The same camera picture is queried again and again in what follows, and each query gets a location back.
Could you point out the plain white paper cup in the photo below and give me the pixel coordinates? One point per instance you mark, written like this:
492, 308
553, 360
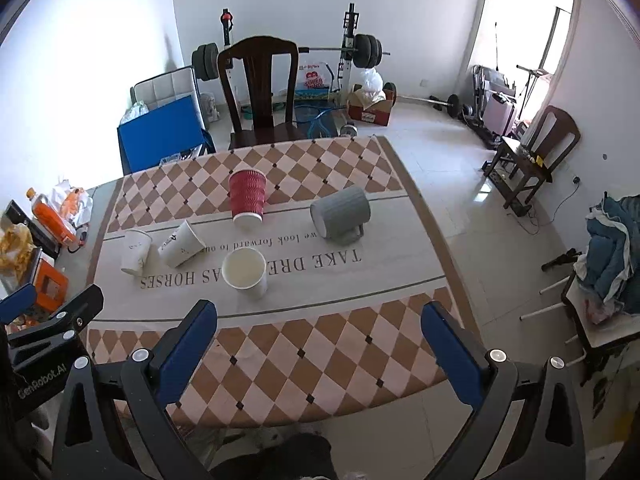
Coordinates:
245, 267

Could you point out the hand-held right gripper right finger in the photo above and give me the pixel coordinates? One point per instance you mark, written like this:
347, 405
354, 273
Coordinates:
450, 355

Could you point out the blue badminton rackets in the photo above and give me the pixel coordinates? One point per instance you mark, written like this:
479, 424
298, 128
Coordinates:
315, 120

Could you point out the black hand-held device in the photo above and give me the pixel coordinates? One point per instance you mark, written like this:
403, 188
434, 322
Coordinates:
560, 259

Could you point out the pile of clothes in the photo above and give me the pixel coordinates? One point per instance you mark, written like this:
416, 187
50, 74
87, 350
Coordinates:
607, 250

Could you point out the white paper cup black print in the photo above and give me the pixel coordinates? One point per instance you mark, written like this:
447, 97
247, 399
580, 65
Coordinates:
180, 245

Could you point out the red and white plastic bag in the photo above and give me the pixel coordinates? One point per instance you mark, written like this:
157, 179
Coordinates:
315, 79

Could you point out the dark wooden chair round back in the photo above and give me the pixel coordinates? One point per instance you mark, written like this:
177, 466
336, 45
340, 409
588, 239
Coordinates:
550, 130

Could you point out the orange bottle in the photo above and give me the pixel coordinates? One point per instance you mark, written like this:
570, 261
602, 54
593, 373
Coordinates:
50, 217

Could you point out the yellow snack bag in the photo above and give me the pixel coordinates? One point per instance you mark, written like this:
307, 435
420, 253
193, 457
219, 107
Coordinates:
15, 250

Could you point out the dark wooden chair tall back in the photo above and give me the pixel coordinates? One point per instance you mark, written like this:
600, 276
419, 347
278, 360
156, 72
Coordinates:
260, 85

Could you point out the red ribbed paper cup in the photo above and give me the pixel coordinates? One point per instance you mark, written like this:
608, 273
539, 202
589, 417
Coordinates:
247, 195

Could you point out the grey ribbed mug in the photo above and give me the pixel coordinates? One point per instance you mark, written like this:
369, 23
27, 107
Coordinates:
342, 212

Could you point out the black stand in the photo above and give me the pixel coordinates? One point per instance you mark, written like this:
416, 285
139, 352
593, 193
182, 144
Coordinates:
531, 71

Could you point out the black box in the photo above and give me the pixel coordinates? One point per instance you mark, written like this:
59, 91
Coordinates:
20, 215

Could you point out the thin barbell small plates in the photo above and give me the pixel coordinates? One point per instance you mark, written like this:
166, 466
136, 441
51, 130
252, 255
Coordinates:
452, 105

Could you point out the checkered printed tablecloth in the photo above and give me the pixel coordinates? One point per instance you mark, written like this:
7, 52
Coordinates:
325, 280

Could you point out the white-legged chair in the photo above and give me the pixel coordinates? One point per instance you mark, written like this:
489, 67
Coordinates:
547, 287

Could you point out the white and orange plastic bag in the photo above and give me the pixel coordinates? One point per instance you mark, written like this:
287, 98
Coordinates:
75, 202

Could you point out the white padded chair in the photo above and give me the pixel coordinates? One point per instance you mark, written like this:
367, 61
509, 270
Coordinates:
165, 85

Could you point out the small dumbbell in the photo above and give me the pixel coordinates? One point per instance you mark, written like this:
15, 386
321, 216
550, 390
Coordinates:
348, 129

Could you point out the metal folding rack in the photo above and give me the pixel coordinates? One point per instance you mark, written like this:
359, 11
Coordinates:
480, 85

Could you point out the pink suitcase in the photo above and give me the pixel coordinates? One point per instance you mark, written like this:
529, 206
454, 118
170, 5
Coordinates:
497, 112

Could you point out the weight bench rack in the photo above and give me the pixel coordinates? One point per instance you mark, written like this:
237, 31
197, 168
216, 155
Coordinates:
350, 25

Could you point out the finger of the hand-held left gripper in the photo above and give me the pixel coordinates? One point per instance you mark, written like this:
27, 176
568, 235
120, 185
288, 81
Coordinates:
17, 301
55, 322

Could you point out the crumpled white bag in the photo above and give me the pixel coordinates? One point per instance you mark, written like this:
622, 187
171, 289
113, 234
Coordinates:
135, 111

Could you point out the orange box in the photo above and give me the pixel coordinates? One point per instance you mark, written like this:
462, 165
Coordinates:
50, 285

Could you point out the white paper cup small mark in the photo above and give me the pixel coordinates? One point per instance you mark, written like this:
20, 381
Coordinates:
136, 252

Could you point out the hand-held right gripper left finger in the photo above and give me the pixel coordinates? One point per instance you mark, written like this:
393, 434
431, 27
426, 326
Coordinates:
192, 340

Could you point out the barbell with black plates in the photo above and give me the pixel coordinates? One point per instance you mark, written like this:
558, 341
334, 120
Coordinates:
367, 50

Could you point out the cardboard box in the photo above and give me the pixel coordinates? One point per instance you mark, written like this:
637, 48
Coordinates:
372, 115

